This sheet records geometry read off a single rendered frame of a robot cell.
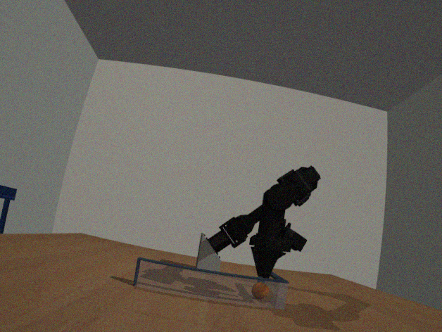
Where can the clear low wall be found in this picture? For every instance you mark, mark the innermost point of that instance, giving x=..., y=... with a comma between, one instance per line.
x=208, y=286

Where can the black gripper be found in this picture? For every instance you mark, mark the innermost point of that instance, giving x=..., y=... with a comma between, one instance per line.
x=269, y=243

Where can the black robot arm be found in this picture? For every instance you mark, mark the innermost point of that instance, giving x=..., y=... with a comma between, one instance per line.
x=294, y=187

